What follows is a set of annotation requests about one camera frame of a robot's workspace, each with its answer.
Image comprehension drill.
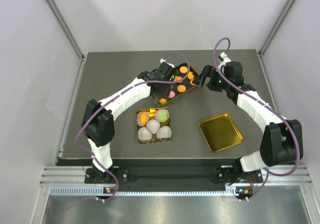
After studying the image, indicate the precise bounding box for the orange round cookie centre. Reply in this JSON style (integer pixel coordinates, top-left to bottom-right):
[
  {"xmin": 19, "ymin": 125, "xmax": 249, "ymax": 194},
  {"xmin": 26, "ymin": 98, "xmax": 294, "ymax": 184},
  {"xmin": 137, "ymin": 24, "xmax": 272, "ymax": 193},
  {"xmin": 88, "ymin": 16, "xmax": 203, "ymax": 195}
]
[{"xmin": 177, "ymin": 84, "xmax": 187, "ymax": 93}]

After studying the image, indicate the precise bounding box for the white paper cup bottom-left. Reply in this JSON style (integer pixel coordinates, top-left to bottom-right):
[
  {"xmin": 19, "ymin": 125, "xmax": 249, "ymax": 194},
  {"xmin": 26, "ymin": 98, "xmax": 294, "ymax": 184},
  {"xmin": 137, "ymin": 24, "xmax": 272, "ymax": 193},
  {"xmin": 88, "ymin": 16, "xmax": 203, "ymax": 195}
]
[{"xmin": 137, "ymin": 127, "xmax": 153, "ymax": 141}]

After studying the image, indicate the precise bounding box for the white paper cup centre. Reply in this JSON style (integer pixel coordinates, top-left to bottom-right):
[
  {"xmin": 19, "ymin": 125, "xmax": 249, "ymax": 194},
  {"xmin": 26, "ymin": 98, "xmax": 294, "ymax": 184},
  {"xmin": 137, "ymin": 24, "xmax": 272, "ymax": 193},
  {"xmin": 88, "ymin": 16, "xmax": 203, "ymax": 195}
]
[{"xmin": 146, "ymin": 119, "xmax": 161, "ymax": 135}]

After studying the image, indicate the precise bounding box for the orange fish-shaped cookie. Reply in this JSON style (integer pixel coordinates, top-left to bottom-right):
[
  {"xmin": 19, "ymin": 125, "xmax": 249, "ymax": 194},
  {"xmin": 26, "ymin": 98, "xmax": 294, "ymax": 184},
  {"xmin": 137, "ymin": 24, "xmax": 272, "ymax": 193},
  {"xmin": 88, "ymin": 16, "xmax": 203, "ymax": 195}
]
[{"xmin": 139, "ymin": 112, "xmax": 150, "ymax": 126}]

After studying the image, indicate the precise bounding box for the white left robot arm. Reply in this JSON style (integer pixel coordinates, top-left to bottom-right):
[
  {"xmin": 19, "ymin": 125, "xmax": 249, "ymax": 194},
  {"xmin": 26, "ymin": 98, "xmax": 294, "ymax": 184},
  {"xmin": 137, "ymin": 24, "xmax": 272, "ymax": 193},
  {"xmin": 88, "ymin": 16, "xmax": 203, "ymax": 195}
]
[{"xmin": 81, "ymin": 61, "xmax": 176, "ymax": 183}]

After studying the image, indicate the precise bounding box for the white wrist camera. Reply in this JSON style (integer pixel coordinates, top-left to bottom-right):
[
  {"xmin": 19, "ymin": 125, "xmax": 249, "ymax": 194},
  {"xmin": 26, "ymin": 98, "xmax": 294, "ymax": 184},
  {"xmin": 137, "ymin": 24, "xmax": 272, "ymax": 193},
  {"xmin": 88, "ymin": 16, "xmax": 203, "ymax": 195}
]
[
  {"xmin": 160, "ymin": 58, "xmax": 175, "ymax": 68},
  {"xmin": 218, "ymin": 52, "xmax": 231, "ymax": 72}
]

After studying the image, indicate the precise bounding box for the white paper cup bottom-right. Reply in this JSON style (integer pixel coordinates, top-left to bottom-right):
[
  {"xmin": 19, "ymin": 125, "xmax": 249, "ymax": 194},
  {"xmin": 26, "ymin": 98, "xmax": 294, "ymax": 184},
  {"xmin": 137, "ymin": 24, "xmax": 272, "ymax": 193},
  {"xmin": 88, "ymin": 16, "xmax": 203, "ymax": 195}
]
[{"xmin": 156, "ymin": 126, "xmax": 172, "ymax": 139}]

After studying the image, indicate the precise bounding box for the aluminium slotted cable rail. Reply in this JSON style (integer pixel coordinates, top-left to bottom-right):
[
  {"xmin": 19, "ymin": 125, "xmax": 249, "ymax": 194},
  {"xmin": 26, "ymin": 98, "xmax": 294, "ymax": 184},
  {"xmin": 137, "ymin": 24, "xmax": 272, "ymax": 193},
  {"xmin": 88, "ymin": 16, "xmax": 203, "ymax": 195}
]
[{"xmin": 50, "ymin": 186, "xmax": 250, "ymax": 197}]

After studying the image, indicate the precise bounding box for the white paper cup top-left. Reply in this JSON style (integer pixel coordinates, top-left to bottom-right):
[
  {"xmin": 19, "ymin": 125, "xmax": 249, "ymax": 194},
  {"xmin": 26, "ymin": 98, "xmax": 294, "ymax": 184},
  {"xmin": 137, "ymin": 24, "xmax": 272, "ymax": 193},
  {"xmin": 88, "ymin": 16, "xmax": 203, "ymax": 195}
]
[{"xmin": 136, "ymin": 111, "xmax": 150, "ymax": 127}]

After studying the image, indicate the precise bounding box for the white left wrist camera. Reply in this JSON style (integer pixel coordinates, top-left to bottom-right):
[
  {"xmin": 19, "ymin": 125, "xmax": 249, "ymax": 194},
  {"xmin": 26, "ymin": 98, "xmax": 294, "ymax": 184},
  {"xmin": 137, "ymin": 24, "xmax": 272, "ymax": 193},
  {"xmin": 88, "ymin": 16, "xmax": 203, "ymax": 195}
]
[{"xmin": 160, "ymin": 58, "xmax": 175, "ymax": 68}]

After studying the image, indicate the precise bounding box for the white paper cup top-right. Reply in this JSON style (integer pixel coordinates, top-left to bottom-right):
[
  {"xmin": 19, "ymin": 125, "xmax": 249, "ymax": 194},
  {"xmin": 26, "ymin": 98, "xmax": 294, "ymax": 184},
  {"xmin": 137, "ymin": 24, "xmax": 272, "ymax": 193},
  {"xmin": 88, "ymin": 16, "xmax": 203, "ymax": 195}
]
[{"xmin": 155, "ymin": 109, "xmax": 170, "ymax": 123}]

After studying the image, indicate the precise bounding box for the orange star meringue cookie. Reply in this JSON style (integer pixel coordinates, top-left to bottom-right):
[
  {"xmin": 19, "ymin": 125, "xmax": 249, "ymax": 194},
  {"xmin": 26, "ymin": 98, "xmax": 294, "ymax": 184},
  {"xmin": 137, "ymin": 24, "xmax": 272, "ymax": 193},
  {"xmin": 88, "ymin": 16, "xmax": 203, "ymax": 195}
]
[{"xmin": 159, "ymin": 98, "xmax": 168, "ymax": 105}]

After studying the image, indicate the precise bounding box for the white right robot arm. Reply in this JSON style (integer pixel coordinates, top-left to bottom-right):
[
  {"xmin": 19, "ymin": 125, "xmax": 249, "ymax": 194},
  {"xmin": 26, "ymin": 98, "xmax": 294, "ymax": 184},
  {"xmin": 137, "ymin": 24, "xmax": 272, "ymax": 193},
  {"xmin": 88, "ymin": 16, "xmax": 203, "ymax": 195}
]
[{"xmin": 193, "ymin": 61, "xmax": 304, "ymax": 182}]

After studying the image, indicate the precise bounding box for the black gold-rimmed cookie tray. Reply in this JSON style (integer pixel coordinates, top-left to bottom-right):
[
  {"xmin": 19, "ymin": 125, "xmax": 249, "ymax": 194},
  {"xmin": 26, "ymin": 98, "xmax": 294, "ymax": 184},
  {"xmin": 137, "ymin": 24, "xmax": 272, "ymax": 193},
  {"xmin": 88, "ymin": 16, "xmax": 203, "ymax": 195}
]
[{"xmin": 150, "ymin": 63, "xmax": 199, "ymax": 107}]

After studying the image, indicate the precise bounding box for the gold tin lid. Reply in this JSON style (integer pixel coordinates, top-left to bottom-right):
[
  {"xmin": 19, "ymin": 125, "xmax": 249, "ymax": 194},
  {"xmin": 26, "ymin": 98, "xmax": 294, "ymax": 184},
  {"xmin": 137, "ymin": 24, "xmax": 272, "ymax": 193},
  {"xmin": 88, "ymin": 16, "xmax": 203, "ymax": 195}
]
[{"xmin": 198, "ymin": 112, "xmax": 244, "ymax": 153}]

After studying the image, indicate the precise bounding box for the pink sandwich cookie right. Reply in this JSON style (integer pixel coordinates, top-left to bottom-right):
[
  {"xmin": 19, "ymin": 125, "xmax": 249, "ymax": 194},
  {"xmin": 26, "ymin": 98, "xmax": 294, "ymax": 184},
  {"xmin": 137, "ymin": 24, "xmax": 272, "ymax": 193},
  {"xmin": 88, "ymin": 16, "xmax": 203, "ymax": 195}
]
[{"xmin": 168, "ymin": 90, "xmax": 176, "ymax": 99}]

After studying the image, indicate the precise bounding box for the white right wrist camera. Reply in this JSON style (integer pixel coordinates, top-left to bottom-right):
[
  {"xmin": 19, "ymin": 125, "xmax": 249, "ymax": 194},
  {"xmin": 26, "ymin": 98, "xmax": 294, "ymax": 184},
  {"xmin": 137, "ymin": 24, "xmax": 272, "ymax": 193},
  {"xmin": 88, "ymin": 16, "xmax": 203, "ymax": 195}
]
[{"xmin": 218, "ymin": 52, "xmax": 231, "ymax": 72}]

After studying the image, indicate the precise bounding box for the orange round cookie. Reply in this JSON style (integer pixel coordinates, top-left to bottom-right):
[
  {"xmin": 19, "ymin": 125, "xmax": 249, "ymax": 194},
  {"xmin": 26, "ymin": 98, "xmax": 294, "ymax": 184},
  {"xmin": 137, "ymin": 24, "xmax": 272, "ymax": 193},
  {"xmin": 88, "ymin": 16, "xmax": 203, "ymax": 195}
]
[
  {"xmin": 179, "ymin": 66, "xmax": 188, "ymax": 74},
  {"xmin": 177, "ymin": 84, "xmax": 187, "ymax": 93}
]

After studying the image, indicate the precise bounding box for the orange bear cookie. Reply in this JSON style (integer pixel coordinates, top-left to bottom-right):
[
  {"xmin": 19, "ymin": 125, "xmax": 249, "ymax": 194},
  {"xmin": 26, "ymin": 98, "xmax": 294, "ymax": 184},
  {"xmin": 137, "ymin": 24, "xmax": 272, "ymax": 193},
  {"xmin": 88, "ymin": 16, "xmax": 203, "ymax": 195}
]
[{"xmin": 187, "ymin": 71, "xmax": 195, "ymax": 80}]

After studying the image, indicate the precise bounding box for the square green cookie tin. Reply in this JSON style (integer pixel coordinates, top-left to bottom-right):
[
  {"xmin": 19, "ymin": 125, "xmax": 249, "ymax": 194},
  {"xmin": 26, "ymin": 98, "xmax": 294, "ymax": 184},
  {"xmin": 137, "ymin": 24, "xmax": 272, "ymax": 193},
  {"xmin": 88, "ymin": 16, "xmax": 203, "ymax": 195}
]
[{"xmin": 136, "ymin": 107, "xmax": 173, "ymax": 145}]

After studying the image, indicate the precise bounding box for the green round cookie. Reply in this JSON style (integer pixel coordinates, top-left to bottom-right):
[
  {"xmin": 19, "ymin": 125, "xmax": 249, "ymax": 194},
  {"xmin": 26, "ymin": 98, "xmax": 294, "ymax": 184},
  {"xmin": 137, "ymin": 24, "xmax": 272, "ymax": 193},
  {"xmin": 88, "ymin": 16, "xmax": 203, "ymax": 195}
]
[{"xmin": 158, "ymin": 113, "xmax": 168, "ymax": 122}]

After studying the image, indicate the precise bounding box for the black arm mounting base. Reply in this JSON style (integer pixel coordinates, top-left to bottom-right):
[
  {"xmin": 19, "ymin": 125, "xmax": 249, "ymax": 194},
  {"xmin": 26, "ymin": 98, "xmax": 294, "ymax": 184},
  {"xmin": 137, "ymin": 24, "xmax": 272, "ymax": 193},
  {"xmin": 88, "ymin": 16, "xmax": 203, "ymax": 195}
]
[{"xmin": 84, "ymin": 158, "xmax": 263, "ymax": 192}]

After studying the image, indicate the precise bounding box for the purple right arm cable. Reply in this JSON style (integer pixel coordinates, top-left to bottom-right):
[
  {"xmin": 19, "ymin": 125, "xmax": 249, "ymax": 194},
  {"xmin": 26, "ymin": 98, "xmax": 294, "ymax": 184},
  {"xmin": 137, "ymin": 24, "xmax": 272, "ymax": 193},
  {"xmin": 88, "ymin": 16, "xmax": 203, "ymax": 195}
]
[{"xmin": 212, "ymin": 36, "xmax": 301, "ymax": 202}]

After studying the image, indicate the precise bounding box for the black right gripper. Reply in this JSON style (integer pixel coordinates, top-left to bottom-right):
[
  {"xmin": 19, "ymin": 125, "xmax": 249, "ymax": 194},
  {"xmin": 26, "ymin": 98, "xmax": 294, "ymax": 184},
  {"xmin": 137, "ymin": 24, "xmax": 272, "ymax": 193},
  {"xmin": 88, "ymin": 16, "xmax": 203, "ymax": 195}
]
[{"xmin": 192, "ymin": 65, "xmax": 231, "ymax": 93}]

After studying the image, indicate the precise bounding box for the orange round cookie top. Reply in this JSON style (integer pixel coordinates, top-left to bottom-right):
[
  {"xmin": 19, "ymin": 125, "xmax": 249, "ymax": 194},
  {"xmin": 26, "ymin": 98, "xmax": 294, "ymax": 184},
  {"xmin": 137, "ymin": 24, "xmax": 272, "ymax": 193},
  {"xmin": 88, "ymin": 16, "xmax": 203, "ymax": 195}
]
[{"xmin": 179, "ymin": 66, "xmax": 188, "ymax": 74}]

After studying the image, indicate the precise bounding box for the green and orange cookie pair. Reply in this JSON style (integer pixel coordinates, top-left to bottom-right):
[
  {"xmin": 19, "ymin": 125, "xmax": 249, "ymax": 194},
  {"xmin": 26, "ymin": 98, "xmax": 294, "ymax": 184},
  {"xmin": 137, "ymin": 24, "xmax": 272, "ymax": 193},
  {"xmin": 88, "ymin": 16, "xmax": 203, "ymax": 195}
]
[{"xmin": 174, "ymin": 76, "xmax": 183, "ymax": 83}]

